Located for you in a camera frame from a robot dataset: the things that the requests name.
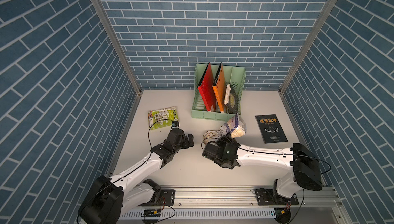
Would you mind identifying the white oats bag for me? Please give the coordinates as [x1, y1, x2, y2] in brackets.
[217, 114, 247, 138]

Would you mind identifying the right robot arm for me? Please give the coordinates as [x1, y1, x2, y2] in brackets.
[202, 135, 323, 198]

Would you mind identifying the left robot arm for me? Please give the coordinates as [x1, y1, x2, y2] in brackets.
[77, 128, 194, 224]

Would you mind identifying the red patterned breakfast bowl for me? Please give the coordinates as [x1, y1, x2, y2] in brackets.
[203, 130, 219, 145]

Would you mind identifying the green comic book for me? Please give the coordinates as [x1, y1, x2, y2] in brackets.
[148, 106, 179, 130]

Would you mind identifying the dark patterned book in organizer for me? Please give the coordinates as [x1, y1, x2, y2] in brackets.
[224, 83, 240, 114]

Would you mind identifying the black book with antlers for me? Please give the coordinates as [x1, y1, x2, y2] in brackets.
[255, 114, 288, 144]

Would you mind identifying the red folder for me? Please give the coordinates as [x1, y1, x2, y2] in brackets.
[198, 63, 216, 112]

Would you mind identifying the orange folder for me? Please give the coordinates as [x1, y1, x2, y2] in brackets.
[212, 63, 226, 113]

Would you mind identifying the mint green file organizer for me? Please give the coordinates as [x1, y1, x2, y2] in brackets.
[191, 63, 246, 121]

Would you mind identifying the small black electronics board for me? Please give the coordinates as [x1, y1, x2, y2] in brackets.
[142, 209, 161, 219]

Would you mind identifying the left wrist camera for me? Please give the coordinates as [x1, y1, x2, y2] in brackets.
[171, 120, 179, 129]

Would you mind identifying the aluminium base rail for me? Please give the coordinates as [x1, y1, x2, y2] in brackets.
[82, 185, 342, 209]

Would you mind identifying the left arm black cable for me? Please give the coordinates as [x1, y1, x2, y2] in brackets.
[75, 118, 173, 224]

